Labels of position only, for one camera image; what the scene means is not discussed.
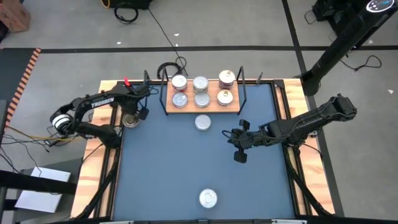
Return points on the white flat box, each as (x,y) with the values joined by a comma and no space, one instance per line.
(40,199)

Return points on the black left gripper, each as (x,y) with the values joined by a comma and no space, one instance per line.
(132,104)

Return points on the black mat orange stripes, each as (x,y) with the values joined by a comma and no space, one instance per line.
(12,71)

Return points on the salmon can gold lid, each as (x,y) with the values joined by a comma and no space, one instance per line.
(130,122)
(224,97)
(226,77)

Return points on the black tower fan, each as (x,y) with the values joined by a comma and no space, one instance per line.
(342,40)

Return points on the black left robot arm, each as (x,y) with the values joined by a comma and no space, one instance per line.
(102,102)

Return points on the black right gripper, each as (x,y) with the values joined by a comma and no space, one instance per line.
(248,140)

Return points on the brown cardboard box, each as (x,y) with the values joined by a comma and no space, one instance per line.
(12,15)

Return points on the wooden shelf black metal frame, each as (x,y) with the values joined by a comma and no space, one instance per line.
(214,109)

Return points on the black metal beam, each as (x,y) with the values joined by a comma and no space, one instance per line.
(31,183)

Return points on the black slanted frame strut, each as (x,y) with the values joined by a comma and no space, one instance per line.
(146,76)
(259,77)

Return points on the white edge bracket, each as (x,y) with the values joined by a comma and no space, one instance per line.
(289,222)
(116,222)

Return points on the red tuna can silver lid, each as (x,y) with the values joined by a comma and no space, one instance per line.
(179,100)
(208,198)
(179,82)

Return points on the black power adapter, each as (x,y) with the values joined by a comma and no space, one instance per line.
(54,140)

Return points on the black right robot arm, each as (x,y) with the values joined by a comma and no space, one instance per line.
(298,126)

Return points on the black equipment case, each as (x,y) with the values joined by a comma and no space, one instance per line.
(323,9)

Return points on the black metal table frame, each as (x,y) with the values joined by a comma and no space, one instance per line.
(280,84)

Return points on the small red tag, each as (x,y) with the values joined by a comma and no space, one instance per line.
(127,81)

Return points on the black floor box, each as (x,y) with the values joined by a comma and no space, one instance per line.
(130,3)

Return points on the blue table mat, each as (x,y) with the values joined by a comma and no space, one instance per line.
(161,174)

